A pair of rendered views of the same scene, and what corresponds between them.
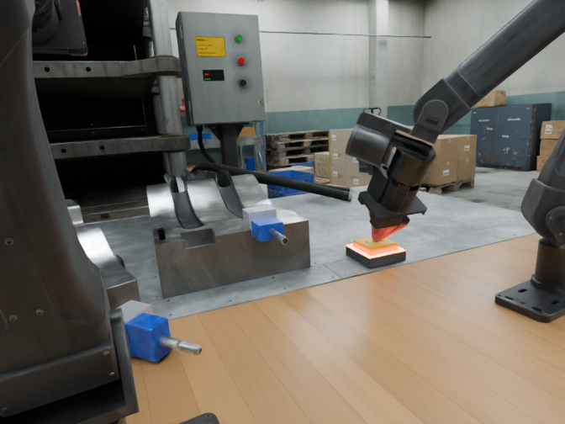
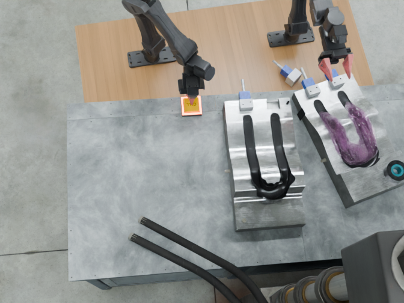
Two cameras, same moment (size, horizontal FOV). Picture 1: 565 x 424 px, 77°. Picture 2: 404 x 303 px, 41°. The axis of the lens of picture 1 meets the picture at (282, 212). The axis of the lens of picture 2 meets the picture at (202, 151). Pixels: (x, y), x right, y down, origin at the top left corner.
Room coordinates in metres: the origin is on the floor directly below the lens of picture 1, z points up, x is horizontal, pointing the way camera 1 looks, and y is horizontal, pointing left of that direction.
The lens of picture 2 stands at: (1.47, 0.01, 2.85)
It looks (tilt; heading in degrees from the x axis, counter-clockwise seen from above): 72 degrees down; 188
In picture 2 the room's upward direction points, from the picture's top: 8 degrees clockwise
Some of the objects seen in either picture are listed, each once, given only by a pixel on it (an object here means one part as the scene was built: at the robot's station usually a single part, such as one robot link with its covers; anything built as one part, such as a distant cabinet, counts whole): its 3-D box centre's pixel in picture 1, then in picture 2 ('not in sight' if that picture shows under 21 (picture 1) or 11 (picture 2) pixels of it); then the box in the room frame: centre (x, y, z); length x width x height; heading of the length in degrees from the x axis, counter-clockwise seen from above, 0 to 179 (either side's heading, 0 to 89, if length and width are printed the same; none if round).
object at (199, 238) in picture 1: (199, 244); (272, 105); (0.56, 0.14, 0.87); 0.05 x 0.05 x 0.04; 21
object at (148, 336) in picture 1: (155, 338); (284, 70); (0.37, 0.16, 0.82); 0.13 x 0.05 x 0.05; 63
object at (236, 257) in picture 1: (211, 213); (263, 162); (0.80, 0.16, 0.87); 0.50 x 0.26 x 0.14; 21
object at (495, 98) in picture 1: (490, 98); not in sight; (6.94, -4.03, 1.26); 0.42 x 0.33 x 0.29; 21
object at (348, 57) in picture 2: not in sight; (342, 66); (0.50, 0.32, 1.19); 0.09 x 0.07 x 0.07; 26
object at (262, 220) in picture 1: (269, 230); (244, 94); (0.56, 0.02, 0.89); 0.13 x 0.05 x 0.05; 21
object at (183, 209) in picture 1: (205, 193); (267, 153); (0.78, 0.17, 0.92); 0.35 x 0.16 x 0.09; 21
